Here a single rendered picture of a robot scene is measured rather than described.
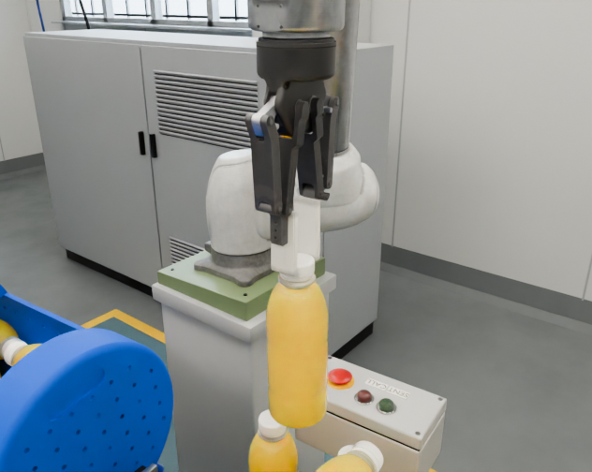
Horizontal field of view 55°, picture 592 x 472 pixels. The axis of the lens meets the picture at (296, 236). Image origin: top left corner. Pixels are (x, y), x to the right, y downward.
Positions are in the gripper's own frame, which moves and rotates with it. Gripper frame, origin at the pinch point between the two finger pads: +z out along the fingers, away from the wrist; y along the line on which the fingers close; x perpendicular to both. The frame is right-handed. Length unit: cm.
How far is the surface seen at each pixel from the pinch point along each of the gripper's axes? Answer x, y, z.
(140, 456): -22.3, 6.6, 37.2
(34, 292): -267, -117, 141
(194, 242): -159, -146, 92
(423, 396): 9.3, -19.5, 29.9
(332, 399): -1.4, -11.6, 30.0
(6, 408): -24.9, 21.7, 19.4
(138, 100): -193, -149, 25
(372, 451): 10.2, -0.6, 24.9
